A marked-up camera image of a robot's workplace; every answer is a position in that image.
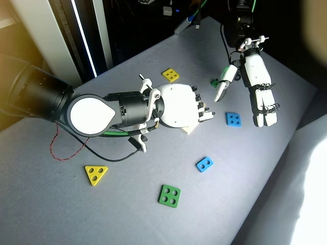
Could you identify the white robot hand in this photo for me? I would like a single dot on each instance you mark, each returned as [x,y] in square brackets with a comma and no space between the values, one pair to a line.
[176,104]
[255,69]

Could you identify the wooden peg board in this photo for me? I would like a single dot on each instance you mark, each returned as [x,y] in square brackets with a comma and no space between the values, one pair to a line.
[189,130]

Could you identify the yellow four-hole square block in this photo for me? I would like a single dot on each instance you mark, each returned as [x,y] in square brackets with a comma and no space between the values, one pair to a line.
[170,75]

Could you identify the green two-hole rectangular block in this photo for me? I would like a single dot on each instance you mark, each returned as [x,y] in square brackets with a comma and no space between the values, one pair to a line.
[214,83]

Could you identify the blue four-hole square block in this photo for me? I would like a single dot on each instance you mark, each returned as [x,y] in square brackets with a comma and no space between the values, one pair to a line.
[233,119]

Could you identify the blue two-hole rectangular block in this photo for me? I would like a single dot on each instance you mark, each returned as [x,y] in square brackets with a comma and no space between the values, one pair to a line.
[205,163]

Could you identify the green four-hole square block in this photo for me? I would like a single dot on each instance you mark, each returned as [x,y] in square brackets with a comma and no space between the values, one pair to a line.
[169,195]

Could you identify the yellow three-hole triangular block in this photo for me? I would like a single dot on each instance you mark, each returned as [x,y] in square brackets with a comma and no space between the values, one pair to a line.
[95,173]

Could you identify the white blue adapter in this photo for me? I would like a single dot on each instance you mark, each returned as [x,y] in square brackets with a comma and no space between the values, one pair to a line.
[182,25]

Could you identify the small grey connector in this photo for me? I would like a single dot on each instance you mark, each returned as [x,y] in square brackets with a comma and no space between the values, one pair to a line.
[167,11]

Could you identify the bright light strip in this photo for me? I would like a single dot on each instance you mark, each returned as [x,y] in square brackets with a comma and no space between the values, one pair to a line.
[83,35]

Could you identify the grey table cloth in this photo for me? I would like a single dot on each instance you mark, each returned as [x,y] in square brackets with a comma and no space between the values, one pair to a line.
[127,217]

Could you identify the narrow white frame panel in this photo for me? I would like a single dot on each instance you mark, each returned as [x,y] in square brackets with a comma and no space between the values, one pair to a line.
[102,30]

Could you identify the wide white frame panel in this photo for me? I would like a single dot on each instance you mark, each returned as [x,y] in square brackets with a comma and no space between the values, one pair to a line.
[43,30]

